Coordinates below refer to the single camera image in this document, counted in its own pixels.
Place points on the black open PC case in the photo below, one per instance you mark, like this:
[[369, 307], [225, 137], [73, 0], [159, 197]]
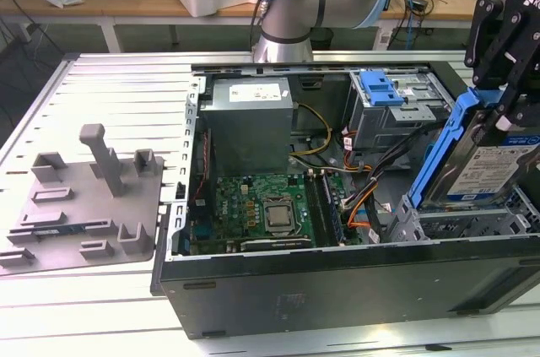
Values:
[[295, 298]]

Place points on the black case fan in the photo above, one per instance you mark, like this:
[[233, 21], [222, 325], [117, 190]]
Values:
[[199, 182]]

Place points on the silver CPU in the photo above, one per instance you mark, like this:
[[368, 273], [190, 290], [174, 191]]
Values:
[[279, 217]]

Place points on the silver disk bay cage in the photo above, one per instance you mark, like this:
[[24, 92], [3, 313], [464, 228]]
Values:
[[464, 220]]

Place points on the grey power supply unit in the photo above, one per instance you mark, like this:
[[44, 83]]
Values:
[[249, 133]]

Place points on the grey optical drive cage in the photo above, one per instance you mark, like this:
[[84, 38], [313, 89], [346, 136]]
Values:
[[379, 133]]

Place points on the graphics card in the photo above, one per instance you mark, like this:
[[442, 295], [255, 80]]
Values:
[[276, 244]]

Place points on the hard disk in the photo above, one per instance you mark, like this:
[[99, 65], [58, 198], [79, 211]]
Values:
[[476, 163]]

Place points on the wooden desk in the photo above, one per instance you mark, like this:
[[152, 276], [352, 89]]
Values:
[[126, 4]]

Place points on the green motherboard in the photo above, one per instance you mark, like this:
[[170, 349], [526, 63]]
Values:
[[236, 207]]

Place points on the RAM stick with blue label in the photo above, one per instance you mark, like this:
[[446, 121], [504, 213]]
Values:
[[333, 215]]

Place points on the grey parts rack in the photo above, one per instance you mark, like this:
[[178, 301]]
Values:
[[84, 213]]

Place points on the blue plastic latch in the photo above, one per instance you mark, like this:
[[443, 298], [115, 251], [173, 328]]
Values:
[[379, 93]]

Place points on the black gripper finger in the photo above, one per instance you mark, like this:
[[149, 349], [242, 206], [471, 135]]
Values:
[[485, 36], [525, 91]]

